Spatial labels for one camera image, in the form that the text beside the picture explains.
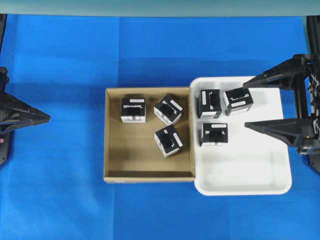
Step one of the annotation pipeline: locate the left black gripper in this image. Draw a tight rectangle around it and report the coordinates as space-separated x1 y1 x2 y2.
0 67 51 133

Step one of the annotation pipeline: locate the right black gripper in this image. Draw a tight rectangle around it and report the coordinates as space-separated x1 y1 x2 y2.
242 54 320 156

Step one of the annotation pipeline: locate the black white box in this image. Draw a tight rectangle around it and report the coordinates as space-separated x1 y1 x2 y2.
120 95 147 123
153 94 184 126
200 123 229 147
154 124 184 158

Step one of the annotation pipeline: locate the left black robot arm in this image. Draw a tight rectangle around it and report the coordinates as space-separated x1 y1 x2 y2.
0 67 51 165

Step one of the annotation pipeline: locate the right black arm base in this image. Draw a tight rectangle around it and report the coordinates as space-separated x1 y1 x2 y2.
303 150 320 175

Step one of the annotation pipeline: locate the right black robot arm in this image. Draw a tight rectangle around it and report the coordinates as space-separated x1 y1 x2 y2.
243 15 320 155

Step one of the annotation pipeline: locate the black white box tray right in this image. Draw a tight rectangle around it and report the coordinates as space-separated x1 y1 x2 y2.
223 87 254 116

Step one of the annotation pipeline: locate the black white box tray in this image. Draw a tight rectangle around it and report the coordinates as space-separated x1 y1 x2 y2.
197 89 222 119
223 87 254 116

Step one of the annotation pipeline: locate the black white box tray left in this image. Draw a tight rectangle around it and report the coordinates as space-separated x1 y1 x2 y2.
197 89 222 119

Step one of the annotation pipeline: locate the brown cardboard box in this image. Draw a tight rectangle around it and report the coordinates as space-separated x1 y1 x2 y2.
103 87 196 183

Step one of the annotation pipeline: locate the white plastic tray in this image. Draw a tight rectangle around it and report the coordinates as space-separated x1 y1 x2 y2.
189 76 292 196

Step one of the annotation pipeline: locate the blue table mat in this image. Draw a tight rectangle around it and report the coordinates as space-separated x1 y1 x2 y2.
0 15 320 240

